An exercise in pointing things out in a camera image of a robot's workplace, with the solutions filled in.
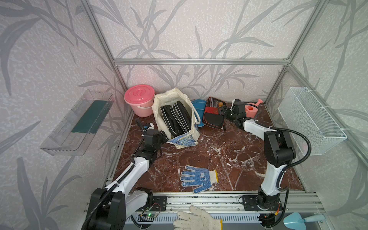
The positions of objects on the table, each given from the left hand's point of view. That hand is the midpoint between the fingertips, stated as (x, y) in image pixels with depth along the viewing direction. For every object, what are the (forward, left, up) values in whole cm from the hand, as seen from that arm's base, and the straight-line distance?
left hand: (166, 132), depth 85 cm
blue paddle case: (+35, -23, -13) cm, 44 cm away
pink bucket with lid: (+26, +20, +4) cm, 33 cm away
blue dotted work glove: (-22, -20, -14) cm, 33 cm away
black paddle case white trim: (+11, -9, +2) cm, 14 cm away
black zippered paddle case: (+14, +1, 0) cm, 14 cm away
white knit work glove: (-42, -19, -13) cm, 48 cm away
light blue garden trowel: (-42, -66, -13) cm, 80 cm away
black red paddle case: (+23, -31, -11) cm, 40 cm away
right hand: (+19, -36, -1) cm, 41 cm away
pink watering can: (+20, -58, -3) cm, 62 cm away
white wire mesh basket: (-2, -69, +21) cm, 73 cm away
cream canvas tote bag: (-3, -13, -4) cm, 14 cm away
